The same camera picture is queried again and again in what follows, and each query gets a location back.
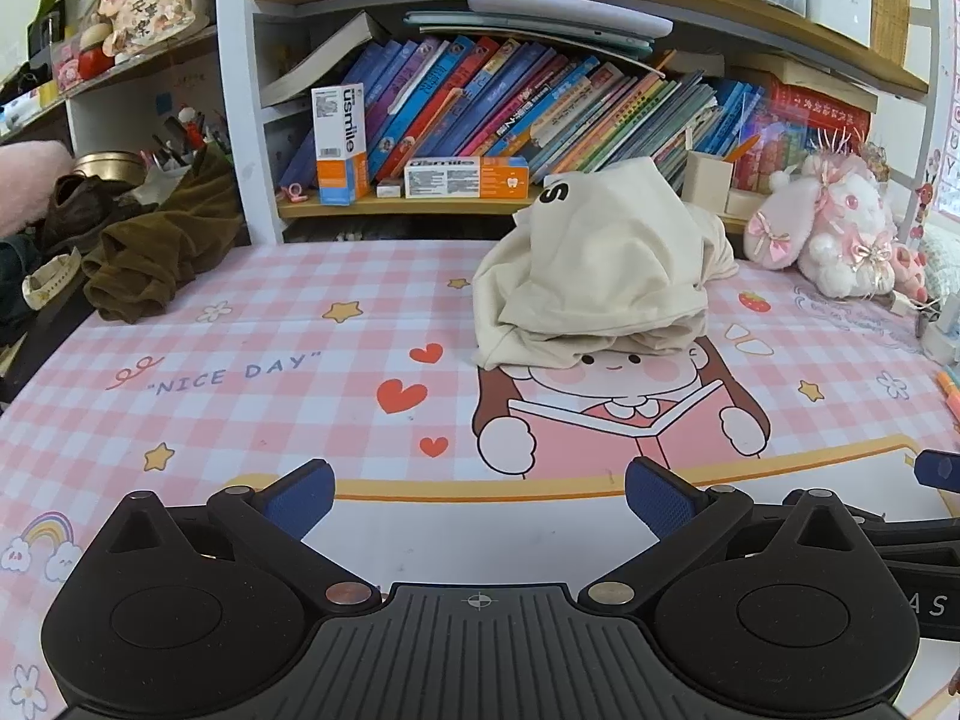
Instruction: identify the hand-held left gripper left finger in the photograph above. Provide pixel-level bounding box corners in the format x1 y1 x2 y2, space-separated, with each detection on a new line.
97 459 383 611

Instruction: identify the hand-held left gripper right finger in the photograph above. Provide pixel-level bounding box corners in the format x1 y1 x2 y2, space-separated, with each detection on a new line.
581 457 856 611

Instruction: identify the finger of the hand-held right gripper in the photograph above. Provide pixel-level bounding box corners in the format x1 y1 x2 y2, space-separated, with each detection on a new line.
851 514 960 563
913 450 960 493

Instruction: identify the cream T-shirt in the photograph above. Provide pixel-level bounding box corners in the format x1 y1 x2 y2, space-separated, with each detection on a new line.
471 156 740 372

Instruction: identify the pink checked desk mat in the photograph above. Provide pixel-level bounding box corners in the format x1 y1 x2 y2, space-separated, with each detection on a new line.
0 238 960 720

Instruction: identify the white charging box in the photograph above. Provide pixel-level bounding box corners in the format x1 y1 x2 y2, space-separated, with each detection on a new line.
919 300 960 365

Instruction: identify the pink plush piglet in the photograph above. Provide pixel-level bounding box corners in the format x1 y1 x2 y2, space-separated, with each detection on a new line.
889 240 931 301

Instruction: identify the pink white plush rabbit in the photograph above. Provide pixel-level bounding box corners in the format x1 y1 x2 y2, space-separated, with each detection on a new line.
744 131 901 297

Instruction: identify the olive brown cloth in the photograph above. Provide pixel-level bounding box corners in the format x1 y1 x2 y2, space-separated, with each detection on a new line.
81 154 248 325

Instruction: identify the small cream box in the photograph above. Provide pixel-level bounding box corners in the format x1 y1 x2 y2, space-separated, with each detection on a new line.
724 187 766 222

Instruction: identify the cream pen holder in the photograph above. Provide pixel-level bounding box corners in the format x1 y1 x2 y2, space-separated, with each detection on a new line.
686 150 734 212

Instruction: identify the upright white orange toothpaste box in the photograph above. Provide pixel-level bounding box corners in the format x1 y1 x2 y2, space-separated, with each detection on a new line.
311 84 372 206

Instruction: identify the lying white orange toothpaste box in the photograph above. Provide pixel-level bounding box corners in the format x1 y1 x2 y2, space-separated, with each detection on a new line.
403 156 530 200

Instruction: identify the cup of pens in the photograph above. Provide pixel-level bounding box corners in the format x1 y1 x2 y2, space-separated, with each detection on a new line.
139 109 230 188

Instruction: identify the dark brown bag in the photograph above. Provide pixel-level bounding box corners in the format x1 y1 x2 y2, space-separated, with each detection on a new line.
41 174 158 256

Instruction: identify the white and wood bookshelf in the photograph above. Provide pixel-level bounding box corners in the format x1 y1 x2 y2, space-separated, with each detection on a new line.
214 0 938 245

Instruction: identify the brass bowl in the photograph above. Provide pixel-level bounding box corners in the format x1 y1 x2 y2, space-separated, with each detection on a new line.
71 151 147 187

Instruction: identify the pink fluffy cloth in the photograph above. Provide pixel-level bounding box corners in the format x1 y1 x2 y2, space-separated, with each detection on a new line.
0 141 72 237

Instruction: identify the row of colourful books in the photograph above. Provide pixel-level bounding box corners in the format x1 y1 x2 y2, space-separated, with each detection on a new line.
281 34 875 196

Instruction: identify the grey leaning book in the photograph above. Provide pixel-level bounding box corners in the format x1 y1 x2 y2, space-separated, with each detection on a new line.
259 11 391 107

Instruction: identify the white side shelf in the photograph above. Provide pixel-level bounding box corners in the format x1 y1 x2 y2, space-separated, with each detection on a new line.
0 22 218 158

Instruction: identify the bamboo blind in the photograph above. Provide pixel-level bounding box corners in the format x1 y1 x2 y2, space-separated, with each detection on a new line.
874 0 935 83

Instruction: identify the teal notebook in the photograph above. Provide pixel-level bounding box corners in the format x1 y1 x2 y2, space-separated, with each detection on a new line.
403 11 653 57

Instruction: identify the white tablet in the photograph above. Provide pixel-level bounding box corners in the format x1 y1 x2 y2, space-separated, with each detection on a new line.
465 0 674 40

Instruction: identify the alphabet wall poster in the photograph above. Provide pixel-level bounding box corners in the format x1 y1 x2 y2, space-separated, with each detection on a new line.
930 52 960 218

